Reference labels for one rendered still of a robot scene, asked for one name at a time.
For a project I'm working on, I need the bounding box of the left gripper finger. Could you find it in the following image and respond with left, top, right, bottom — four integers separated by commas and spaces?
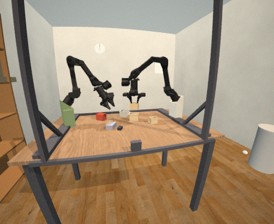
108, 97, 115, 107
102, 102, 111, 110

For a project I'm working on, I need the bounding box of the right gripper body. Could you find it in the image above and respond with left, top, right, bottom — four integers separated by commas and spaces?
123, 86, 146, 97

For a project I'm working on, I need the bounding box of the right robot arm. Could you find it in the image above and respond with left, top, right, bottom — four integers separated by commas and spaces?
121, 56, 180, 102

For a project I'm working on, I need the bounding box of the orange block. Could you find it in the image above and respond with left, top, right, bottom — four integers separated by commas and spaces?
96, 113, 106, 121

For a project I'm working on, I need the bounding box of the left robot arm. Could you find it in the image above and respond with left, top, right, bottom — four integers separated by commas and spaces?
63, 56, 112, 106

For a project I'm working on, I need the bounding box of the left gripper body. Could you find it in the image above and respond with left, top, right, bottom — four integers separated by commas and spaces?
99, 91, 114, 106

